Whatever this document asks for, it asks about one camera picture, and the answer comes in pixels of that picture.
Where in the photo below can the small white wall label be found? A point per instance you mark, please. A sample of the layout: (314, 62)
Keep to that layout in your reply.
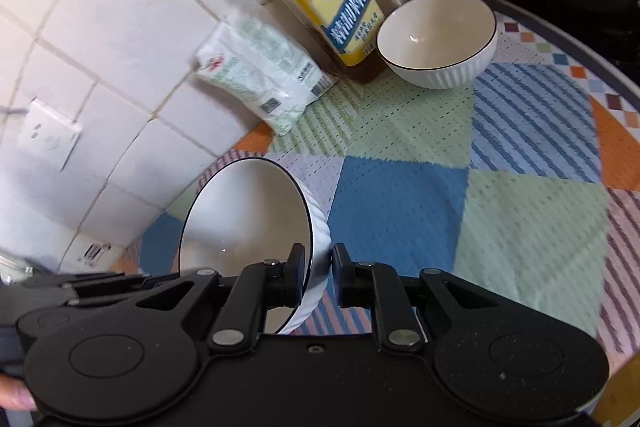
(95, 253)

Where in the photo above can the black gas stove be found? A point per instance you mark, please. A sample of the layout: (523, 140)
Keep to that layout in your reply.
(600, 37)

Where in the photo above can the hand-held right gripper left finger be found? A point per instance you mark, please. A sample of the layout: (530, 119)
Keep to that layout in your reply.
(292, 281)

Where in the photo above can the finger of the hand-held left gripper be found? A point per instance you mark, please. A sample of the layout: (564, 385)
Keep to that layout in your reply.
(110, 284)

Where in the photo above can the white ribbed bowl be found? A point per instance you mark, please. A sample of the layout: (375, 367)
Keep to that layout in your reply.
(250, 217)
(435, 42)

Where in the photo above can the colourful patchwork table cloth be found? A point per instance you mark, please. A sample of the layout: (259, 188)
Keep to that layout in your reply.
(450, 187)

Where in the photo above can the white green salt bag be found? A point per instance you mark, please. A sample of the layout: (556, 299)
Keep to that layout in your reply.
(260, 67)

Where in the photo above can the person's left hand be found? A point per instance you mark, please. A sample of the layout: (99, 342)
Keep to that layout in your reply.
(15, 394)

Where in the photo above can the white wall socket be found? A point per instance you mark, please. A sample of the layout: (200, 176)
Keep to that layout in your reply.
(47, 134)

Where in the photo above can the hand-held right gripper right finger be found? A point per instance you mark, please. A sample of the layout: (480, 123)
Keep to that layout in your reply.
(341, 277)

